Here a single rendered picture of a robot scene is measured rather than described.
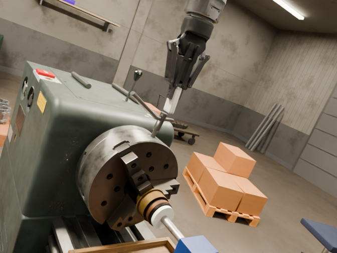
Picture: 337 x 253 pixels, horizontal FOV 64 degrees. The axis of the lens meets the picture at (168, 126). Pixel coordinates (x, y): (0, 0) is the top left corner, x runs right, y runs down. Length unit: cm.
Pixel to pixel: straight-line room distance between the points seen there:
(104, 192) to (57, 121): 25
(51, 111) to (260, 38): 924
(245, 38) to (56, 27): 565
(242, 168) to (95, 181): 327
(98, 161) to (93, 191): 8
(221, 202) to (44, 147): 272
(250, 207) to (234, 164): 61
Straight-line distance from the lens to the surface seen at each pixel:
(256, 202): 361
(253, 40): 964
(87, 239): 97
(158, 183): 88
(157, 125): 84
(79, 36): 715
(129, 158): 76
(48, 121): 87
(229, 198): 339
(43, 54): 710
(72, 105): 87
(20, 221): 101
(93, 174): 79
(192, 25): 66
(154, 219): 75
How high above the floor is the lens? 146
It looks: 12 degrees down
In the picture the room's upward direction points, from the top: 22 degrees clockwise
